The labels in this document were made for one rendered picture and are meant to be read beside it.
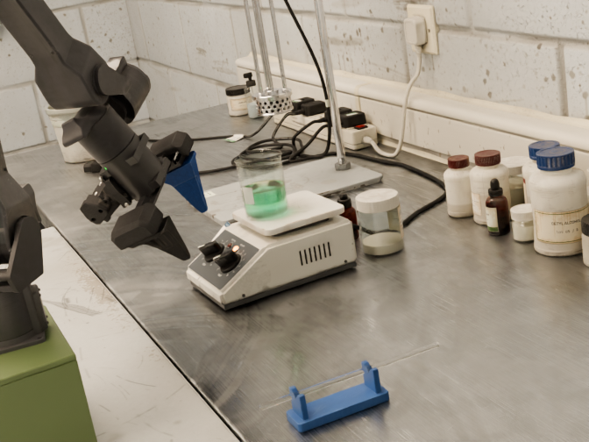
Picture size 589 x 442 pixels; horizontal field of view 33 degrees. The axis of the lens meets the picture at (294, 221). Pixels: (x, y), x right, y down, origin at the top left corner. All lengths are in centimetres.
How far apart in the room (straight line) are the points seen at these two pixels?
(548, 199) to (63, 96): 60
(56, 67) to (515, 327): 58
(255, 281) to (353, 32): 90
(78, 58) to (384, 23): 93
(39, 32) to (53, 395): 38
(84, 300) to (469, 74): 74
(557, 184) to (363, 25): 84
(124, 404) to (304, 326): 24
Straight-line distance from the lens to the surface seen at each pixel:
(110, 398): 113
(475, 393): 101
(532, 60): 158
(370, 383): 102
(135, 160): 120
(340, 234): 133
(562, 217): 130
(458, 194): 148
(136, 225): 117
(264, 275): 129
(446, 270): 131
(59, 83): 116
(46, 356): 100
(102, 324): 134
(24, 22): 110
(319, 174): 178
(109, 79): 118
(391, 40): 194
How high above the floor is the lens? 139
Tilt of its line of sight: 18 degrees down
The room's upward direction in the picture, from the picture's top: 9 degrees counter-clockwise
